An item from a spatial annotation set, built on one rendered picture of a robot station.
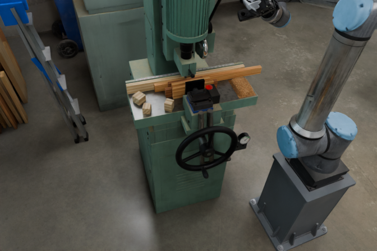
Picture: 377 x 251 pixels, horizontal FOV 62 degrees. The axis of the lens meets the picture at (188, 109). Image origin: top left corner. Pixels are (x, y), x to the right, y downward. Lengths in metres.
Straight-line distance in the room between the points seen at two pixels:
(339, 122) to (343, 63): 0.41
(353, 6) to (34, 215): 2.05
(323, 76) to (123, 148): 1.64
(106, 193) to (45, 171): 0.48
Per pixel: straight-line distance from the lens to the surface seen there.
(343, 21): 1.14
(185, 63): 1.41
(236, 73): 1.61
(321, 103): 1.30
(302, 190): 1.70
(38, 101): 3.01
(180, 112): 1.42
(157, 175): 1.76
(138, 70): 1.82
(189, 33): 1.28
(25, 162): 2.58
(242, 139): 1.65
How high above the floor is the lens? 1.91
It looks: 45 degrees down
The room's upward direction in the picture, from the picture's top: 3 degrees clockwise
